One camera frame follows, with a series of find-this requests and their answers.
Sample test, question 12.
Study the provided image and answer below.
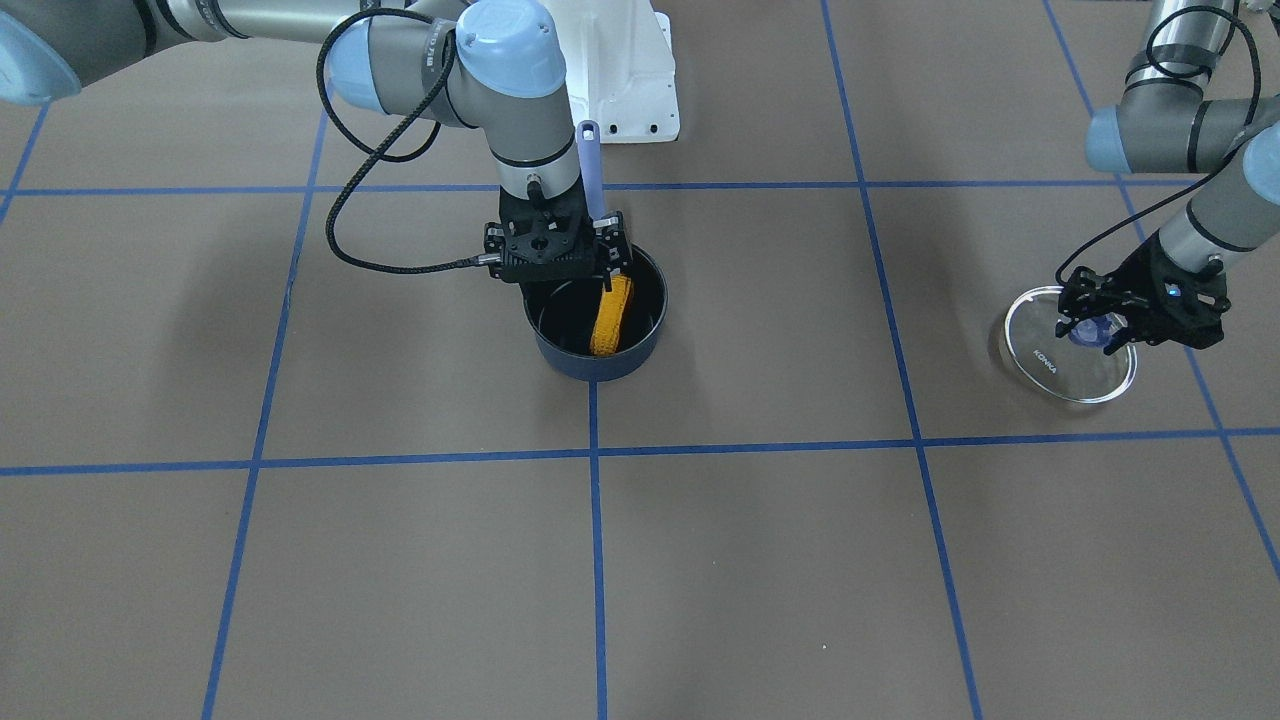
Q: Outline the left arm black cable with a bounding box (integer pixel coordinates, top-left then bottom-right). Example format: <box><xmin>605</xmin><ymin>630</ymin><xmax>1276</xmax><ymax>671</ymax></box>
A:
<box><xmin>1056</xmin><ymin>5</ymin><xmax>1263</xmax><ymax>291</ymax></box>

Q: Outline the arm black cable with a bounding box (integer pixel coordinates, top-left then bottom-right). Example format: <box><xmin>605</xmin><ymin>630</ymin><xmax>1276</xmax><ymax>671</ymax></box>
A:
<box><xmin>1056</xmin><ymin>5</ymin><xmax>1263</xmax><ymax>291</ymax></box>
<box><xmin>316</xmin><ymin>8</ymin><xmax>500</xmax><ymax>275</ymax></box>

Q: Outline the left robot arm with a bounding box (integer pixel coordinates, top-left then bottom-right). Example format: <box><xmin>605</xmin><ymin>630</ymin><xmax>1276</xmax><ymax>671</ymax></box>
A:
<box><xmin>1055</xmin><ymin>1</ymin><xmax>1279</xmax><ymax>355</ymax></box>

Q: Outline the glass pot lid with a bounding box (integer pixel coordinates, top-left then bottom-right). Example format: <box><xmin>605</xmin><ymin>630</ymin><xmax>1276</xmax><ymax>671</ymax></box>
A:
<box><xmin>1000</xmin><ymin>286</ymin><xmax>1137</xmax><ymax>404</ymax></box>

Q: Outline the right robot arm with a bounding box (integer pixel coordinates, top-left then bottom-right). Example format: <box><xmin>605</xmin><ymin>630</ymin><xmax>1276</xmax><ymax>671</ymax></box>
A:
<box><xmin>1</xmin><ymin>1</ymin><xmax>634</xmax><ymax>287</ymax></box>

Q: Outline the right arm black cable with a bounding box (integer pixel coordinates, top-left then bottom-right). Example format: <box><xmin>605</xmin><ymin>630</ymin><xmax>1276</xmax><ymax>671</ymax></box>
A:
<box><xmin>316</xmin><ymin>8</ymin><xmax>500</xmax><ymax>275</ymax></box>

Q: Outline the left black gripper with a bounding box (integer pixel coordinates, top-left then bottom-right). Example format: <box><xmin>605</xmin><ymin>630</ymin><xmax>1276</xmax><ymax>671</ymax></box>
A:
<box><xmin>1055</xmin><ymin>237</ymin><xmax>1231</xmax><ymax>356</ymax></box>

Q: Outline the dark blue saucepan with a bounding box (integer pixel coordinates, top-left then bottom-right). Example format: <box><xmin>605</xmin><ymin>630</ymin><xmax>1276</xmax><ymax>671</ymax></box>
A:
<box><xmin>522</xmin><ymin>120</ymin><xmax>668</xmax><ymax>383</ymax></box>

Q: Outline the yellow corn cob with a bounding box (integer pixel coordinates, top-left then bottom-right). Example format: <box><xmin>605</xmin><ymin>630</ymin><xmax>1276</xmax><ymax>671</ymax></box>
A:
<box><xmin>588</xmin><ymin>273</ymin><xmax>634</xmax><ymax>357</ymax></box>

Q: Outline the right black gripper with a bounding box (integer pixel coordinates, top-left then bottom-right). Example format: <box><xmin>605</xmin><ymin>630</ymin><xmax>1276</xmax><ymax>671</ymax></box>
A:
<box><xmin>483</xmin><ymin>184</ymin><xmax>634</xmax><ymax>295</ymax></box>

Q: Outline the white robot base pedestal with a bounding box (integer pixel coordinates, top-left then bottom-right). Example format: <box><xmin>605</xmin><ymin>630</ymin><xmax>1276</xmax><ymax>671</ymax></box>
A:
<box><xmin>543</xmin><ymin>1</ymin><xmax>681</xmax><ymax>145</ymax></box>

